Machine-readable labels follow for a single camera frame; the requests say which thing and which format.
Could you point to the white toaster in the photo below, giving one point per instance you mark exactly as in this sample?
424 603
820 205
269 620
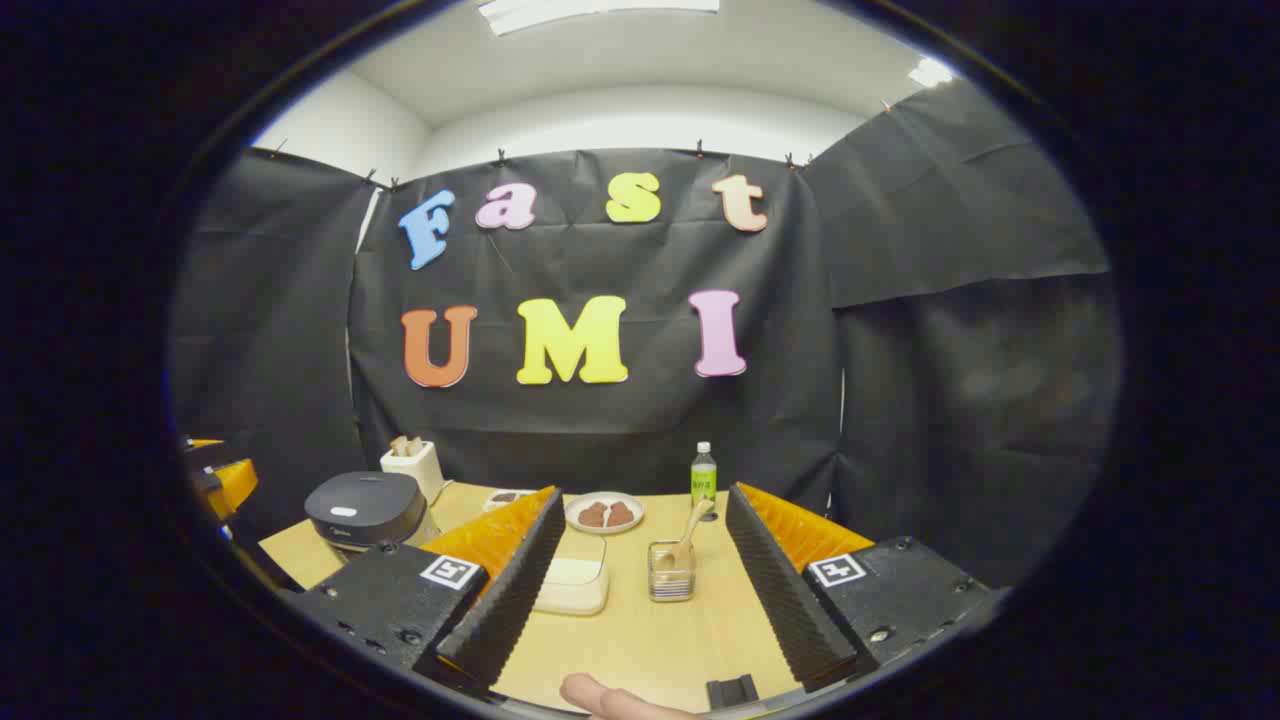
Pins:
418 472

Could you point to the metal mesh chopstick holder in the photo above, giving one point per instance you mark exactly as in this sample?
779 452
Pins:
672 585

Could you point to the black silver rice cooker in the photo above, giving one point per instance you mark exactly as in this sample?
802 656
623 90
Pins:
365 505

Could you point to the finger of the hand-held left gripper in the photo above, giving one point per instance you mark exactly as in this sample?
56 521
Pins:
205 452
235 485

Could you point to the brown meat piece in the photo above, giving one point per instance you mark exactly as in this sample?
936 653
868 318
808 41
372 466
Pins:
592 516
620 514

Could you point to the small ceiling light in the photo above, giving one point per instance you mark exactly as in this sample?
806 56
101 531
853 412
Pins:
930 72

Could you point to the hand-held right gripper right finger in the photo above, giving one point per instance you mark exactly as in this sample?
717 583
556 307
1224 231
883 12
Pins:
775 580

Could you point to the white round plate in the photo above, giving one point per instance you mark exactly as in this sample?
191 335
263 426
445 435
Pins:
604 530

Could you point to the white divided dish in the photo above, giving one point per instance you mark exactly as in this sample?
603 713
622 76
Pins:
505 497

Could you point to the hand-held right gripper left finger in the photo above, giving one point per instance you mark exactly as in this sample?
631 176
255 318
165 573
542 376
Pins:
515 585

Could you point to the wooden spoon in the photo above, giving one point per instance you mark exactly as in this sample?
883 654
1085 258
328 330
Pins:
692 525

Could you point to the green label drink bottle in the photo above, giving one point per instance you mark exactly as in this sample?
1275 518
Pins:
704 478

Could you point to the black backdrop cloth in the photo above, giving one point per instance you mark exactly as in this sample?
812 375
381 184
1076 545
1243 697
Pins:
650 440

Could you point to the white rice heap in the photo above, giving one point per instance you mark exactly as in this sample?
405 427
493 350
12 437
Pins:
570 592

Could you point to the clear plastic rice tray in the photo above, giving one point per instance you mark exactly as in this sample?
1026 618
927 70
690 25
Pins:
580 550

